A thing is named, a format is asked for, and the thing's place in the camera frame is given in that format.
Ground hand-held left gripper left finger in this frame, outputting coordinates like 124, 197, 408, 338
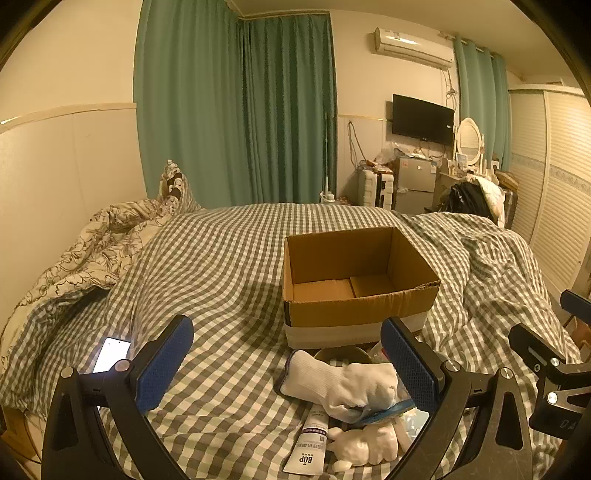
41, 316, 195, 480

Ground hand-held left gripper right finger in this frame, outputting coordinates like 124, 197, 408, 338
381, 316, 539, 480

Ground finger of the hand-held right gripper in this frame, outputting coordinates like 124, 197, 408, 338
508, 323, 570, 376
560, 290, 591, 324

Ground clear cotton swab container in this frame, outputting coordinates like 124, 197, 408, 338
368, 340, 393, 370

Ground white sock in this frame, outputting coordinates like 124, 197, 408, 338
277, 349, 400, 423

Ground clear plastic packet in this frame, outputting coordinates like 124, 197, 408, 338
394, 406, 431, 455

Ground brown cardboard box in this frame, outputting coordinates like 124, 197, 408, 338
283, 227, 441, 350

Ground white rabbit figurine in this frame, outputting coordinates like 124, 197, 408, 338
327, 421, 399, 472

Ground white cream tube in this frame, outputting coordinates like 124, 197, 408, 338
283, 406, 329, 475

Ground smartphone with lit screen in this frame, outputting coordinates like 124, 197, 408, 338
91, 337, 131, 374

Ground grey checkered blanket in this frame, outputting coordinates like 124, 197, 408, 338
0, 202, 583, 480

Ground brown suitcase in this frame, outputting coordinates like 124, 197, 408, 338
496, 172, 521, 230

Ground white louvered wardrobe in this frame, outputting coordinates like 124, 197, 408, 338
508, 84, 591, 298

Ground floral print quilt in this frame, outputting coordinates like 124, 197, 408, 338
0, 198, 164, 356

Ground white garment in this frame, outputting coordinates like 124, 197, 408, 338
475, 177, 507, 227

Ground black jacket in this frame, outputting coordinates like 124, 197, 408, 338
438, 182, 496, 216

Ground white ribbed suitcase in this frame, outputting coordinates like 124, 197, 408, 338
360, 168, 396, 210

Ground small silver fridge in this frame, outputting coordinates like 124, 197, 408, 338
394, 156, 437, 214

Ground white oval vanity mirror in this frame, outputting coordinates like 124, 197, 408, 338
455, 117, 487, 169

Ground plastic bag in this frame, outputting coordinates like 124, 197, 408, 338
373, 142, 403, 166

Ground narrow green curtain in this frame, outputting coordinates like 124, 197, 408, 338
451, 36, 513, 172

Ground white mop pole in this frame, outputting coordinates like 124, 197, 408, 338
322, 112, 336, 202

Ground wide green curtain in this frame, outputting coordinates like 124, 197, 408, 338
133, 0, 245, 209

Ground green corner curtain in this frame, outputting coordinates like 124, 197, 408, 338
239, 14, 339, 206

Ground white air conditioner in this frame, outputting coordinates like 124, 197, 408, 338
373, 27, 454, 71

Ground hanging wall cables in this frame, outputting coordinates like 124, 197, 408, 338
347, 120, 366, 168

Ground black wall television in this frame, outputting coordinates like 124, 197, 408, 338
392, 93, 455, 145

